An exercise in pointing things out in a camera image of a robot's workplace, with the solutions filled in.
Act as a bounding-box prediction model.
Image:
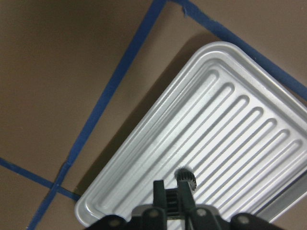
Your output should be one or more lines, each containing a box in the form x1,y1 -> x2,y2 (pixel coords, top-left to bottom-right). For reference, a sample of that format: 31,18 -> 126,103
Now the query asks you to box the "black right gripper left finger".
153,180 -> 166,216

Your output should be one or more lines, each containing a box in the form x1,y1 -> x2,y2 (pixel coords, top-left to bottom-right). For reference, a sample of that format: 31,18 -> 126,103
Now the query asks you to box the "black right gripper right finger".
177,181 -> 196,212

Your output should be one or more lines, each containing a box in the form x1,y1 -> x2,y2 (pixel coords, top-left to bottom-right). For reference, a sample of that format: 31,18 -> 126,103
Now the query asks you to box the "small black bearing gear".
175,168 -> 197,191

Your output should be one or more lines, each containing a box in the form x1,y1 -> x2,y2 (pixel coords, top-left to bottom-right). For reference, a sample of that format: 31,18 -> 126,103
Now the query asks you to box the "silver ribbed metal tray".
75,42 -> 307,227

